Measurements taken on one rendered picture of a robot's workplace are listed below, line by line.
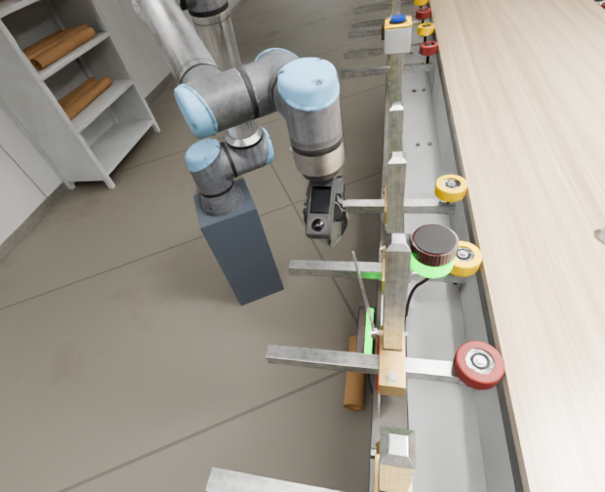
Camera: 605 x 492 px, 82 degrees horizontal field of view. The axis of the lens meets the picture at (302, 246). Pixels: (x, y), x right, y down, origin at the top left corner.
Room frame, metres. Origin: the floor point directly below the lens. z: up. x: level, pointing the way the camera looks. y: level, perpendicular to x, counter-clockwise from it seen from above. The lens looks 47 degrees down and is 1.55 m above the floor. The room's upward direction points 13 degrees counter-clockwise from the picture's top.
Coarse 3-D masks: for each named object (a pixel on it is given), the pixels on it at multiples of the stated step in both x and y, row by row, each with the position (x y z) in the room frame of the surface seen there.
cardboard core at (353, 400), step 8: (352, 336) 0.76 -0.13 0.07; (352, 344) 0.72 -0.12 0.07; (352, 376) 0.58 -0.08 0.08; (360, 376) 0.57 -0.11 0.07; (352, 384) 0.55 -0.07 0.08; (360, 384) 0.54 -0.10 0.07; (344, 392) 0.53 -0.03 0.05; (352, 392) 0.51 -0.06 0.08; (360, 392) 0.51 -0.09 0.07; (344, 400) 0.50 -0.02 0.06; (352, 400) 0.48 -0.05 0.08; (360, 400) 0.48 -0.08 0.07; (352, 408) 0.48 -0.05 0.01; (360, 408) 0.46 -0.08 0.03
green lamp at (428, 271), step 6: (414, 258) 0.30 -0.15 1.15; (414, 264) 0.29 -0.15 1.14; (420, 264) 0.28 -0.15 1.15; (450, 264) 0.27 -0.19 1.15; (420, 270) 0.28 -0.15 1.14; (426, 270) 0.28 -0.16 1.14; (432, 270) 0.27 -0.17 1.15; (438, 270) 0.27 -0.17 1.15; (444, 270) 0.27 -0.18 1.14; (450, 270) 0.27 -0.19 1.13; (426, 276) 0.27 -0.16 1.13; (432, 276) 0.27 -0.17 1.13; (438, 276) 0.27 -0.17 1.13
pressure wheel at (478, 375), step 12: (468, 348) 0.25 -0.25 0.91; (480, 348) 0.25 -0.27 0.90; (492, 348) 0.24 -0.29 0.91; (456, 360) 0.24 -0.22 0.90; (468, 360) 0.23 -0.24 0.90; (480, 360) 0.22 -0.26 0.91; (492, 360) 0.22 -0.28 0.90; (456, 372) 0.23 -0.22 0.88; (468, 372) 0.21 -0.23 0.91; (480, 372) 0.21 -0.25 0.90; (492, 372) 0.20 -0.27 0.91; (468, 384) 0.20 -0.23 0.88; (480, 384) 0.19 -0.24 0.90; (492, 384) 0.19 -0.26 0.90
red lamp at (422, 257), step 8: (432, 224) 0.33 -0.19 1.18; (416, 248) 0.29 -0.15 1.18; (456, 248) 0.28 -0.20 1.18; (416, 256) 0.29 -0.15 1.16; (424, 256) 0.28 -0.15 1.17; (432, 256) 0.27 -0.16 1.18; (440, 256) 0.27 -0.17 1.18; (448, 256) 0.27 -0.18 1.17; (424, 264) 0.28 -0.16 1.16; (432, 264) 0.27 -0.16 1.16; (440, 264) 0.27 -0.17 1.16
